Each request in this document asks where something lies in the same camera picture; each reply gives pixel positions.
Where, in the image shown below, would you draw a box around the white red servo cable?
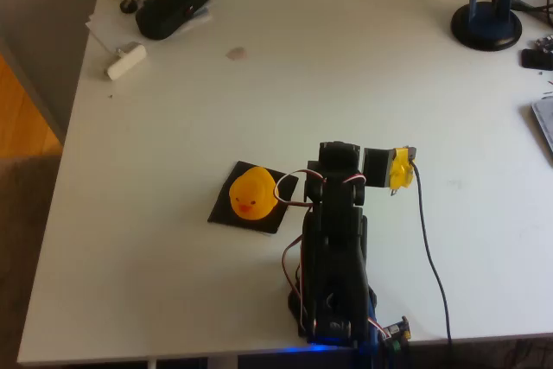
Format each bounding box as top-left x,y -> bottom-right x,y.
282,233 -> 313,322
366,316 -> 389,340
273,169 -> 367,209

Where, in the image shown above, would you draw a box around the wrist camera with yellow tape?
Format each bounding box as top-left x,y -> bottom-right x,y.
362,145 -> 418,197

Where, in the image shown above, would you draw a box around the black microphone cable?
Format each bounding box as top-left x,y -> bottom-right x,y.
512,0 -> 553,27

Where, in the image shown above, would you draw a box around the yellow rubber duck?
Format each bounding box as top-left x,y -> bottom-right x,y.
228,165 -> 280,221

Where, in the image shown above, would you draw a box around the blue table clamp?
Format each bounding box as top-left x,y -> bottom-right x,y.
357,286 -> 384,369

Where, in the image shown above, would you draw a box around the white paper sheets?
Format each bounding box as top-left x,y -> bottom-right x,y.
85,0 -> 213,54

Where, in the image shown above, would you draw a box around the black square mat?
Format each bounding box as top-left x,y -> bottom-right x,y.
207,160 -> 300,236

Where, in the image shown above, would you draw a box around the black glasses case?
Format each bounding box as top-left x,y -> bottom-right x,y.
135,0 -> 212,41

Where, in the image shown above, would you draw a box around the blue microphone on black base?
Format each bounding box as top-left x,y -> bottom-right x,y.
450,0 -> 546,52

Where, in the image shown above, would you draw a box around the small controller board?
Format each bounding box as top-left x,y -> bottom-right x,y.
379,315 -> 411,351

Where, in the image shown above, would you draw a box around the black flat device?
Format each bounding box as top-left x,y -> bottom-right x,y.
520,48 -> 553,71

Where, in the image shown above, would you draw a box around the black camera cable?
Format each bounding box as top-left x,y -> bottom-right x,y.
408,159 -> 454,369

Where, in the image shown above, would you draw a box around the grey laptop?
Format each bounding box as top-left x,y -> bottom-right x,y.
530,96 -> 553,154

